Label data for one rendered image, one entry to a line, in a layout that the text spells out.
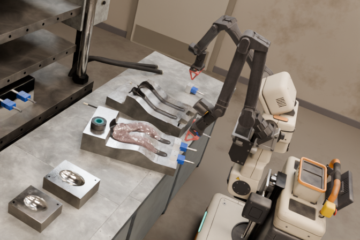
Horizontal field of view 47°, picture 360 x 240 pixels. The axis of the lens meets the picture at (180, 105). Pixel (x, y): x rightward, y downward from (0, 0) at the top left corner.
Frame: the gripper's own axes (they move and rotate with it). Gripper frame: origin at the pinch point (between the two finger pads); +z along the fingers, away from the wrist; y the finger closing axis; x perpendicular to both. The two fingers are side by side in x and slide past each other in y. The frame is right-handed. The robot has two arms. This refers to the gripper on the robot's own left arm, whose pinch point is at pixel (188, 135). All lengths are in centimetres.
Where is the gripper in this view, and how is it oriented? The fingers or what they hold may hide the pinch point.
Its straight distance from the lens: 215.3
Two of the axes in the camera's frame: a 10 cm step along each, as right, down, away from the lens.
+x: 7.2, 6.8, 1.2
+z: -6.3, 5.8, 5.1
